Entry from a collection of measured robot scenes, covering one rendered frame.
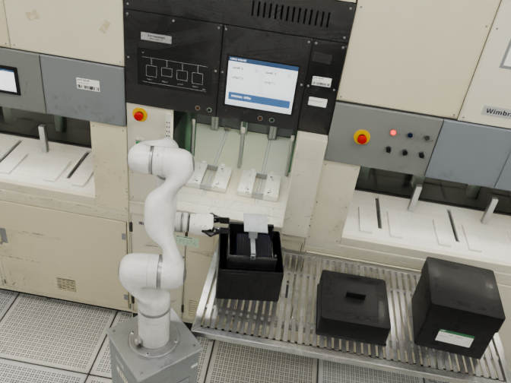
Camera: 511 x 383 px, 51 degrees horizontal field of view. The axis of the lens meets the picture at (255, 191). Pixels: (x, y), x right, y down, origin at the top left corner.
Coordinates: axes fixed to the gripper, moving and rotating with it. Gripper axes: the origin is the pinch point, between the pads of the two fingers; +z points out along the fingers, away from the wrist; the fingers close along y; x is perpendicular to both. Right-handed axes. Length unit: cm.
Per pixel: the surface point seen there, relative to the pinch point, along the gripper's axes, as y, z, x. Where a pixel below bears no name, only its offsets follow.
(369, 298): 18, 63, -20
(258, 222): -0.2, 13.8, 2.8
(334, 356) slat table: 41, 46, -30
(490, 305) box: 33, 105, -5
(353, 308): 24, 55, -20
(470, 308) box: 35, 96, -5
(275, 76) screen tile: -26, 15, 57
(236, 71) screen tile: -28, -1, 57
